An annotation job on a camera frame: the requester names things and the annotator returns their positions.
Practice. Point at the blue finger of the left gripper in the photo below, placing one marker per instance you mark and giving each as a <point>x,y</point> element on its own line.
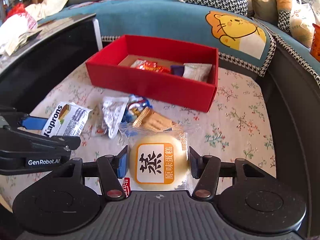
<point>33,122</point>
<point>16,140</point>

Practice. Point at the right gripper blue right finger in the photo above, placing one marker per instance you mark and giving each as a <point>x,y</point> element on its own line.
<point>197,163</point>

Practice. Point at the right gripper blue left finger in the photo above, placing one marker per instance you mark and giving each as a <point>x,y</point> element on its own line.
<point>119,163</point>

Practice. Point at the white Kaprons snack packet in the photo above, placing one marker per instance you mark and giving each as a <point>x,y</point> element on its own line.
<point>67,119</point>

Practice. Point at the steamed cake clear packet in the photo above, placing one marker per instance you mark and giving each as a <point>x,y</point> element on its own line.
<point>158,161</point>

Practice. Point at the white silver packet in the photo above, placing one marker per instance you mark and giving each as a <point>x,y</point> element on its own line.
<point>111,112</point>

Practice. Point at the blue snack packet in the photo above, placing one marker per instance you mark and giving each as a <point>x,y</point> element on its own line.
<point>135,106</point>

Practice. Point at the white silver snack bag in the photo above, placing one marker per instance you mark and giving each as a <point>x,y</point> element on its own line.
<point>197,71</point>

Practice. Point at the purple wafer biscuit packet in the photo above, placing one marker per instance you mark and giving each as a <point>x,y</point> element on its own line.
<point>177,70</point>

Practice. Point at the red Trolli candy bag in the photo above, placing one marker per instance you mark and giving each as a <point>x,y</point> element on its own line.
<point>149,66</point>

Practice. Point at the black side table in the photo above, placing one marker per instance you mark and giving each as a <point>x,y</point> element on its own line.
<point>30,73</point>

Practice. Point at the brown biscuit packet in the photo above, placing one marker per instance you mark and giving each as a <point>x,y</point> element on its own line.
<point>153,121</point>

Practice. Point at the floral tablecloth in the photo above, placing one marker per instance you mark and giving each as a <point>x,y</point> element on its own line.
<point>236,126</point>

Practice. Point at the paper leaflet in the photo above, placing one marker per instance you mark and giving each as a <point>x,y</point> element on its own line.
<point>18,42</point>

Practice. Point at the red cardboard box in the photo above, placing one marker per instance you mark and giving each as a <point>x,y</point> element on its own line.
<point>106,69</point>

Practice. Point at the red white plastic bag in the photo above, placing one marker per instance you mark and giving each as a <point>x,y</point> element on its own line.
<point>18,22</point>

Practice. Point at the white cloth on sofa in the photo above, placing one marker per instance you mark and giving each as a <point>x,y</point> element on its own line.
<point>46,8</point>

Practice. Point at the blue lion sofa cover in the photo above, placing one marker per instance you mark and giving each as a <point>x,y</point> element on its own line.
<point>241,42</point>

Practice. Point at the orange plastic basket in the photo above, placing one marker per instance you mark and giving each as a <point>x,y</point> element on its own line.
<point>315,46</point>

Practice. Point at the white plastic shopping bag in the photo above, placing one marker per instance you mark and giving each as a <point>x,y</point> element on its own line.
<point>301,22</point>

